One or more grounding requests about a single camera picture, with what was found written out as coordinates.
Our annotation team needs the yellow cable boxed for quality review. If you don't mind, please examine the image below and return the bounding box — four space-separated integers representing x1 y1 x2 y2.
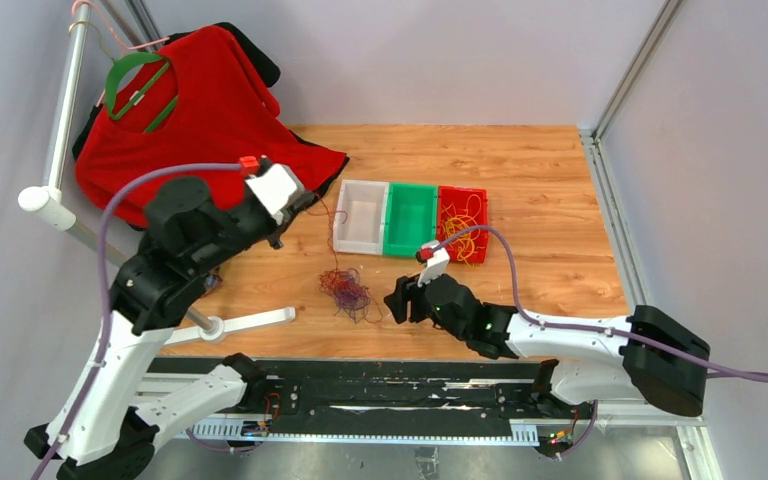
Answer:
440 193 486 266

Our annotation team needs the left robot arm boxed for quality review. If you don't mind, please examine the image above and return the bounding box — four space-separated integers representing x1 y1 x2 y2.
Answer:
24 165 314 479

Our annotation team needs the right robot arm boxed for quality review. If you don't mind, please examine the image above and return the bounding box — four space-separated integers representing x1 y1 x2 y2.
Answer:
384 274 710 417

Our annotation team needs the white plastic bin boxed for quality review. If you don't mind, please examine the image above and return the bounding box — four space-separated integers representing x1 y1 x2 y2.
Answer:
332 179 390 255

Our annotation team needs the green plastic bin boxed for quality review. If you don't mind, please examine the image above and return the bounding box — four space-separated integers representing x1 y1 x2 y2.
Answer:
383 183 438 257

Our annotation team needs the red plastic bin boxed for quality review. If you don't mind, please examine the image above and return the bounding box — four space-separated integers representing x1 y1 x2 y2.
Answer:
437 186 489 265

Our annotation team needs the plaid shirt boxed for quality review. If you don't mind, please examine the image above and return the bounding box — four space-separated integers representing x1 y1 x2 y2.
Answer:
203 267 223 296

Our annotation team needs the red t-shirt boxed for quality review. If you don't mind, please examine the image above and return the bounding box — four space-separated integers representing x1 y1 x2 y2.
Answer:
73 25 351 231

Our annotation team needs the pink clothes hanger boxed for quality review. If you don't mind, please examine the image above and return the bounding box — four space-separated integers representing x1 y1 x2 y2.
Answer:
69 0 173 107

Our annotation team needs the white clothes rack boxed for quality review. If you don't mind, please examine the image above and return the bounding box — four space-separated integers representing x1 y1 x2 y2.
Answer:
18 1 296 347

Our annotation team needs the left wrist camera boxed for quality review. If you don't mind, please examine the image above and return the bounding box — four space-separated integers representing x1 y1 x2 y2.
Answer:
244 164 305 223

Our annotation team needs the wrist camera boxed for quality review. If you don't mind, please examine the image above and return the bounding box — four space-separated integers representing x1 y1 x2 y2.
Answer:
416 240 450 287
244 164 305 223

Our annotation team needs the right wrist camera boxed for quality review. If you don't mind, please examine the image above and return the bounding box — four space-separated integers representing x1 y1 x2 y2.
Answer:
416 240 450 287

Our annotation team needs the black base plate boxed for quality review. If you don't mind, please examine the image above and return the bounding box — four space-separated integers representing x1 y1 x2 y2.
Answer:
152 356 597 440

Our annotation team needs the aluminium frame rail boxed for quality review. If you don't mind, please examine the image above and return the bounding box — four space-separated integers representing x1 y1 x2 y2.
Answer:
576 0 710 425

